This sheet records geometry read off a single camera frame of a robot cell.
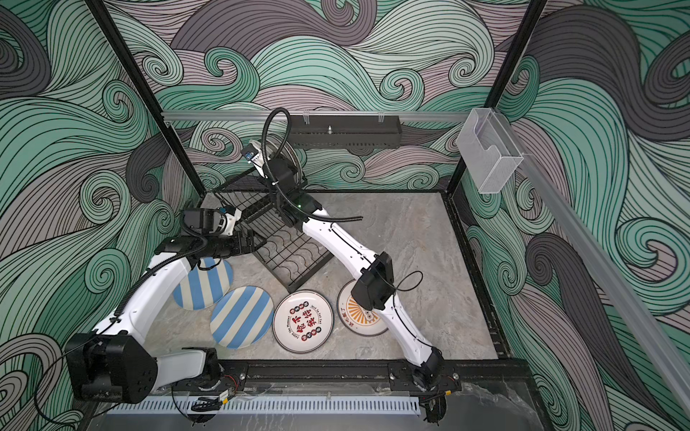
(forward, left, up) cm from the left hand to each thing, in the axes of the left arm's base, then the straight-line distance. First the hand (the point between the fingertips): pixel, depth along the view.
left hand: (254, 240), depth 80 cm
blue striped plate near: (-17, +6, -19) cm, 26 cm away
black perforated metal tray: (+38, -27, +14) cm, 49 cm away
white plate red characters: (-18, -15, -20) cm, 30 cm away
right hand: (+17, -7, +20) cm, 27 cm away
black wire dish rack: (+6, -8, -18) cm, 21 cm away
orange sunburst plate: (-17, -31, -19) cm, 40 cm away
